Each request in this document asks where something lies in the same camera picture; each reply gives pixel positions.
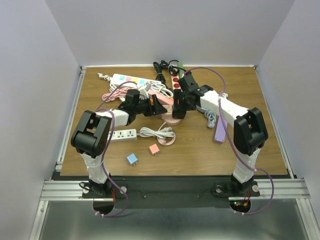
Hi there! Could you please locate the small white power strip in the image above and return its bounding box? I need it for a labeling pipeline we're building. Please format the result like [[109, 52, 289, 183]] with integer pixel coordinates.
[[109, 129, 138, 143]]

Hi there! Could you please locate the white colourful power strip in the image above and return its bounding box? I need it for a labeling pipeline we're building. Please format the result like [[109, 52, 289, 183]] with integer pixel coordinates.
[[107, 73, 162, 88]]

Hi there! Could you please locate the pink power strip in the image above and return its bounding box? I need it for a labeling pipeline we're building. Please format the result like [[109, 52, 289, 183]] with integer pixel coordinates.
[[147, 89, 174, 106]]

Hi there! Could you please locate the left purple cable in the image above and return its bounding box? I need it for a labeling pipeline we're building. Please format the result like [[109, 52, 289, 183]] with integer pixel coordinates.
[[93, 81, 141, 218]]

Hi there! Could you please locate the pink plug adapter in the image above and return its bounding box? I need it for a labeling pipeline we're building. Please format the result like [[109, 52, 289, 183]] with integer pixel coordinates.
[[148, 143, 160, 156]]

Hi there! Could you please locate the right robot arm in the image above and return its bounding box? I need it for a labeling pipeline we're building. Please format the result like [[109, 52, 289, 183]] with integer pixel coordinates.
[[172, 73, 269, 195]]

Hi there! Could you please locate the pink round socket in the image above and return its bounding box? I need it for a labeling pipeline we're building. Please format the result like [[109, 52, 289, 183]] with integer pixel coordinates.
[[161, 112, 181, 126]]

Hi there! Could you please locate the pink cord loop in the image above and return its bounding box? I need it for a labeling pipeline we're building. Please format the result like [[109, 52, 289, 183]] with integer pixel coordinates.
[[157, 121, 176, 146]]

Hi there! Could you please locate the white cord bundle centre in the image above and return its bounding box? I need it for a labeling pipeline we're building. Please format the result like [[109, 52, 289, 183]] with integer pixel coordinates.
[[147, 79, 174, 100]]

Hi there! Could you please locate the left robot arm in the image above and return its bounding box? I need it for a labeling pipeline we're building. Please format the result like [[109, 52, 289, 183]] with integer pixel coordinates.
[[70, 89, 167, 197]]

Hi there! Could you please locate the blue plug adapter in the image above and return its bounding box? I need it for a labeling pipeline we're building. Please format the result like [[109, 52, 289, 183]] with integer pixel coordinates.
[[126, 153, 138, 166]]

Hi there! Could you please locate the black cord bundle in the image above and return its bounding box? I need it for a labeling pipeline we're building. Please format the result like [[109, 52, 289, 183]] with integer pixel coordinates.
[[152, 59, 187, 84]]

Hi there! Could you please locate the blue round socket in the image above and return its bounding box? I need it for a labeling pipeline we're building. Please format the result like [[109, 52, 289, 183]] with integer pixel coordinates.
[[196, 105, 207, 113]]

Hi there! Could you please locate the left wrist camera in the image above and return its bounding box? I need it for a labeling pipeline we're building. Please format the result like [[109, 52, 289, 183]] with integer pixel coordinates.
[[138, 83, 151, 98]]

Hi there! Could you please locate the pink cube adapter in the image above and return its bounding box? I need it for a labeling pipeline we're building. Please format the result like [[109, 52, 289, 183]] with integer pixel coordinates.
[[163, 105, 173, 116]]

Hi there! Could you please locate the beige red power strip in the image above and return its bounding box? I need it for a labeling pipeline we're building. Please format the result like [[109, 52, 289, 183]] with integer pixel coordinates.
[[169, 63, 182, 90]]

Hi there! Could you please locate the purple power strip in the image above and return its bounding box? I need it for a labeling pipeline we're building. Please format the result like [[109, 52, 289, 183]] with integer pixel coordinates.
[[213, 117, 228, 144]]

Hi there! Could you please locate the black cube socket adapter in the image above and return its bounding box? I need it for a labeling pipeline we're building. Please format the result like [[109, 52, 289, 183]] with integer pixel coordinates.
[[172, 107, 187, 120]]

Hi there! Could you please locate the light blue cord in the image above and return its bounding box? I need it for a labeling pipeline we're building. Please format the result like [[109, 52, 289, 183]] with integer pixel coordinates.
[[204, 109, 218, 129]]

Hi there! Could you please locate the green power strip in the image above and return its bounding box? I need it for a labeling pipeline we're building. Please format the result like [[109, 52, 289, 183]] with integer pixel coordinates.
[[177, 61, 186, 77]]

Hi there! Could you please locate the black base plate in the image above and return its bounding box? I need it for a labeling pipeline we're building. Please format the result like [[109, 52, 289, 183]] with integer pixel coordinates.
[[79, 176, 260, 210]]

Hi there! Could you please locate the purple cable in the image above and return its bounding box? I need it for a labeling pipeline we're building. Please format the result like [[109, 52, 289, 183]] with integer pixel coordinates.
[[183, 66, 276, 216], [93, 81, 141, 218]]

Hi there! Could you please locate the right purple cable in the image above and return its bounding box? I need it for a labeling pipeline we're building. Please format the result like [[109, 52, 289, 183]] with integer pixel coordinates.
[[183, 66, 276, 216]]

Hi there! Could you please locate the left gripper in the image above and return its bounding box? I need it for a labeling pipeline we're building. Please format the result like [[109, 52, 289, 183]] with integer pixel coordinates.
[[133, 94, 167, 117]]

